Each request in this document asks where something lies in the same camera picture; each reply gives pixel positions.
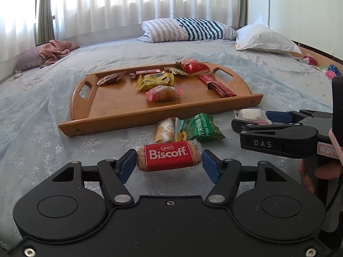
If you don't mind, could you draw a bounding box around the pink blue toy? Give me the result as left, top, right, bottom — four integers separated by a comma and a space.
325, 64, 342, 80

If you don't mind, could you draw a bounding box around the white pillow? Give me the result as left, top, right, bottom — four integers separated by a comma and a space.
235, 15, 303, 55

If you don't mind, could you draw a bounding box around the pink wrist strap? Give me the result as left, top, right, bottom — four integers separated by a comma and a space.
329, 129, 343, 167

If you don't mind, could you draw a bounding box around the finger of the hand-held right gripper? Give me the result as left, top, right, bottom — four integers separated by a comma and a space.
265, 109, 333, 125
231, 118, 304, 135

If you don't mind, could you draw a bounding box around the white snack packet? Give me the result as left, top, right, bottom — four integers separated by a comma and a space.
234, 108, 273, 126

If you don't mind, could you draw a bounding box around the long red snack packet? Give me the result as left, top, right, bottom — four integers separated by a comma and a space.
129, 69, 167, 80

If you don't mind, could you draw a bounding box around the red snack bag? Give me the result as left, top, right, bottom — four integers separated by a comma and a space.
175, 58, 211, 76

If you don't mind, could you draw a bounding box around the pastry packet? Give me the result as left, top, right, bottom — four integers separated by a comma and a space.
145, 85, 184, 102

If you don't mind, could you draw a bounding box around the purple pillow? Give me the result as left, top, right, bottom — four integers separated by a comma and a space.
13, 45, 45, 72

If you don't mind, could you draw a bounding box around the wooden serving tray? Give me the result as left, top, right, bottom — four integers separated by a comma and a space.
58, 62, 264, 138

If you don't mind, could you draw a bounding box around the pink blanket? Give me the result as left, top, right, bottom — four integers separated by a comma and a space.
38, 40, 80, 67

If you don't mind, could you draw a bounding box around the blue striped pillow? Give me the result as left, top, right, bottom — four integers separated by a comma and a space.
137, 17, 237, 43

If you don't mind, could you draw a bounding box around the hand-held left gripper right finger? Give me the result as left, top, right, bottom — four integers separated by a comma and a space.
202, 149, 291, 207

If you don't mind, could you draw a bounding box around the olive green curtain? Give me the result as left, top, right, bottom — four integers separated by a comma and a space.
35, 0, 56, 46
238, 0, 249, 29

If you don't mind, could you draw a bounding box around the white wardrobe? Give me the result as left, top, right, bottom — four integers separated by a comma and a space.
247, 0, 343, 63

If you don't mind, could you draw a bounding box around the red white tissue pack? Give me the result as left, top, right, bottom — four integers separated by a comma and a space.
301, 54, 318, 66

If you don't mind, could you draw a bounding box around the red biscuit packet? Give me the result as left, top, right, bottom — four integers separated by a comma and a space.
198, 74, 218, 85
135, 139, 203, 172

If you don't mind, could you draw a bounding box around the cream cracker packet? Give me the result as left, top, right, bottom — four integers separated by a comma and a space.
153, 117, 176, 143

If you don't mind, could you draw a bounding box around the white sheer curtain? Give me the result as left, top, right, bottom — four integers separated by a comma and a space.
0, 0, 38, 60
51, 0, 247, 41

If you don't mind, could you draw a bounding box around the person's right hand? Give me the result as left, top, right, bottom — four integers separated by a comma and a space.
299, 161, 334, 195

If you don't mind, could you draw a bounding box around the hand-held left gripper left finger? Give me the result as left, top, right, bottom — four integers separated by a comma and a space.
50, 148, 138, 206

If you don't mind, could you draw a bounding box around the brown snack packet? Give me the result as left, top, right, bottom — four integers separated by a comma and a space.
96, 71, 126, 86

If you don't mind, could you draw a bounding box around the yellow snack packet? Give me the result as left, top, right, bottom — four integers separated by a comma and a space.
135, 72, 175, 92

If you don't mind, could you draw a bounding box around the shiny dark red packet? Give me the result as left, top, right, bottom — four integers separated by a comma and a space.
208, 81, 237, 98

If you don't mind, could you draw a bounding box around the wooden bed frame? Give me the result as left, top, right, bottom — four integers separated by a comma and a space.
291, 40, 343, 70

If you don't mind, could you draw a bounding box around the olive snack packet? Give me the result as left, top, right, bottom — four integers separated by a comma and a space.
164, 66, 190, 77

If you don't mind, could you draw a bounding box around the green pea snack packet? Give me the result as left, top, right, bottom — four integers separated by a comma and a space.
175, 113, 227, 142

